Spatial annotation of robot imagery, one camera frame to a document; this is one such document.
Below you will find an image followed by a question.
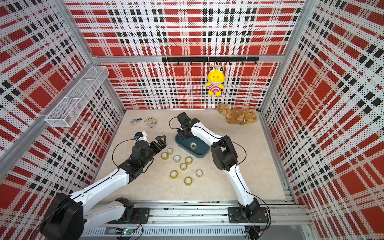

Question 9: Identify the yellow frog plush toy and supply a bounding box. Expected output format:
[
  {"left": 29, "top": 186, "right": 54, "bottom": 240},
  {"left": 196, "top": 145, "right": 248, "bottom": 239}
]
[{"left": 206, "top": 66, "right": 225, "bottom": 97}]

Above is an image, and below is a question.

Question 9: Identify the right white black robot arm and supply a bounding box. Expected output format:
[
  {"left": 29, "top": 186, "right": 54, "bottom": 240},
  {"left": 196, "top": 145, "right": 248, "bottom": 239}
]
[{"left": 176, "top": 112, "right": 261, "bottom": 221}]

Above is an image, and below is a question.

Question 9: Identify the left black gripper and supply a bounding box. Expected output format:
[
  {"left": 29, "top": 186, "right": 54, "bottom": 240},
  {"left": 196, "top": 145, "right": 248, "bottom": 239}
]
[{"left": 141, "top": 135, "right": 167, "bottom": 168}]

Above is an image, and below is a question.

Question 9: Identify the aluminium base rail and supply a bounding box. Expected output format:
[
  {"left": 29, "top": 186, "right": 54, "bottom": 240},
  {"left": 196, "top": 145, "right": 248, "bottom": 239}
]
[{"left": 82, "top": 200, "right": 317, "bottom": 240}]

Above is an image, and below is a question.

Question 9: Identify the small metal blue keychain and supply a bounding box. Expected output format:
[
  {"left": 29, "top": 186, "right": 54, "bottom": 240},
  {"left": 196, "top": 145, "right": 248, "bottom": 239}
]
[{"left": 131, "top": 118, "right": 142, "bottom": 125}]

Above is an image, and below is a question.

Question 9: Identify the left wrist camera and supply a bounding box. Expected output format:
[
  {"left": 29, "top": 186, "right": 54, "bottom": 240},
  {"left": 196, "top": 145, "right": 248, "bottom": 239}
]
[{"left": 134, "top": 132, "right": 148, "bottom": 142}]

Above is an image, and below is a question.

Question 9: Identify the yellow tape roll bottom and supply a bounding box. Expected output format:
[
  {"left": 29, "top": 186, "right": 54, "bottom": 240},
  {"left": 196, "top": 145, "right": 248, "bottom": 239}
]
[{"left": 184, "top": 177, "right": 193, "bottom": 186}]

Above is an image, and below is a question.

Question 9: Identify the brown plush bear toy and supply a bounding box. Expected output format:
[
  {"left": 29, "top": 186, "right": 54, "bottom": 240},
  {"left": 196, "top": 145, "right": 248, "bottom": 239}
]
[{"left": 217, "top": 104, "right": 257, "bottom": 125}]

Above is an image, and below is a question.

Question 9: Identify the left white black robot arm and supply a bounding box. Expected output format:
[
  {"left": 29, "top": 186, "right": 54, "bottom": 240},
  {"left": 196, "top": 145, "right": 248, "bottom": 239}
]
[{"left": 38, "top": 132, "right": 167, "bottom": 240}]

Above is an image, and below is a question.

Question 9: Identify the small green circuit board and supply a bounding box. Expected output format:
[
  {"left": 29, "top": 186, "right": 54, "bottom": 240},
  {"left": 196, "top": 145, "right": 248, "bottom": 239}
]
[{"left": 116, "top": 228, "right": 136, "bottom": 236}]

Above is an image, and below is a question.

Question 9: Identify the white wire mesh basket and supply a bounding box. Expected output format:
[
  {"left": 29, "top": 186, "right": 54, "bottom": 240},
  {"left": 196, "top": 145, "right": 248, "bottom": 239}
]
[{"left": 45, "top": 66, "right": 109, "bottom": 128}]

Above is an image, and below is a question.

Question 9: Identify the teal plastic storage box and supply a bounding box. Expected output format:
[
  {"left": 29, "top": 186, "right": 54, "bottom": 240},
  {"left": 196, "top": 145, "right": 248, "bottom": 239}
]
[{"left": 175, "top": 135, "right": 211, "bottom": 159}]

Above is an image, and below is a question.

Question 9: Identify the yellow tape roll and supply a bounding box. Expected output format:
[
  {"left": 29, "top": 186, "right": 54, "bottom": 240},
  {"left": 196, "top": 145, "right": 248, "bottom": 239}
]
[
  {"left": 161, "top": 152, "right": 169, "bottom": 161},
  {"left": 170, "top": 170, "right": 179, "bottom": 180},
  {"left": 185, "top": 157, "right": 193, "bottom": 165},
  {"left": 184, "top": 177, "right": 193, "bottom": 186},
  {"left": 180, "top": 163, "right": 188, "bottom": 171},
  {"left": 190, "top": 142, "right": 198, "bottom": 150},
  {"left": 167, "top": 148, "right": 174, "bottom": 156}
]

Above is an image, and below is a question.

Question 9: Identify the black hook rail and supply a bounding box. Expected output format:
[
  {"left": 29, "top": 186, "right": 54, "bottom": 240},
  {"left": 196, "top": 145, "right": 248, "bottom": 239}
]
[{"left": 162, "top": 56, "right": 260, "bottom": 64}]

